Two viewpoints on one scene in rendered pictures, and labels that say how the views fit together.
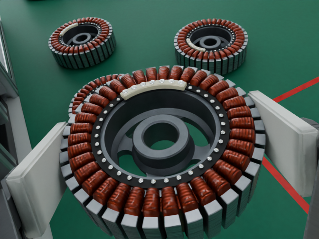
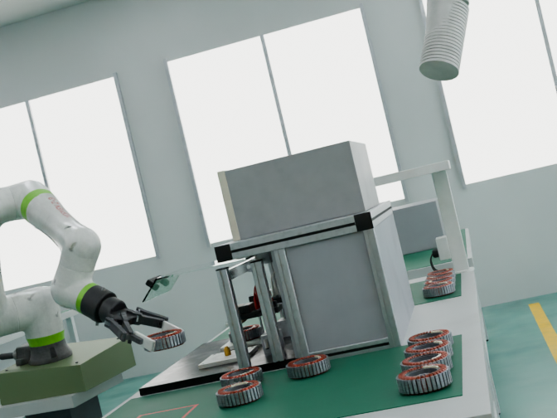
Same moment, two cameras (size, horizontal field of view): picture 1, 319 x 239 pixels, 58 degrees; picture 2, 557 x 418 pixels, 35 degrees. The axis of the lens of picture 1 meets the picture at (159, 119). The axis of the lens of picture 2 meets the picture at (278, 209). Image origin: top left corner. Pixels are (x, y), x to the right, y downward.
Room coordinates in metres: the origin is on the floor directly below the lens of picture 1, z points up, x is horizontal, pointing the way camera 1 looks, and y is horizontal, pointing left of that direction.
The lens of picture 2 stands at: (1.60, -1.82, 1.19)
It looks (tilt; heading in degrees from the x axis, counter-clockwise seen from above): 0 degrees down; 120
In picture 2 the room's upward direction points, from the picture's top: 13 degrees counter-clockwise
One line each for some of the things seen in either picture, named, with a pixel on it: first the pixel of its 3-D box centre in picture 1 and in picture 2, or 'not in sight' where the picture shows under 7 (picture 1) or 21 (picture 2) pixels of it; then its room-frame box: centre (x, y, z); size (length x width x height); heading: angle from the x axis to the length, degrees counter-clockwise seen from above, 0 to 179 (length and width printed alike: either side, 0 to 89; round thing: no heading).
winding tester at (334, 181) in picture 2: not in sight; (303, 188); (0.32, 0.54, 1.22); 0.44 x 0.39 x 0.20; 108
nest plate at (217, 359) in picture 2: not in sight; (228, 357); (0.05, 0.34, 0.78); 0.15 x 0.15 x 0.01; 18
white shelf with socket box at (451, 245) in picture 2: not in sight; (418, 226); (0.27, 1.50, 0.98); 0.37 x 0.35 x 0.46; 108
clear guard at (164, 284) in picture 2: not in sight; (205, 275); (0.07, 0.28, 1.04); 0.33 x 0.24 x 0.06; 18
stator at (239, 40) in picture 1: (210, 46); (239, 393); (0.37, -0.10, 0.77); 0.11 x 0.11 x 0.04
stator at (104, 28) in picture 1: (82, 41); (307, 366); (0.45, 0.11, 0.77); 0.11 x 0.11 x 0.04
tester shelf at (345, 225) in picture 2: not in sight; (312, 228); (0.31, 0.56, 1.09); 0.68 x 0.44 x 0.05; 108
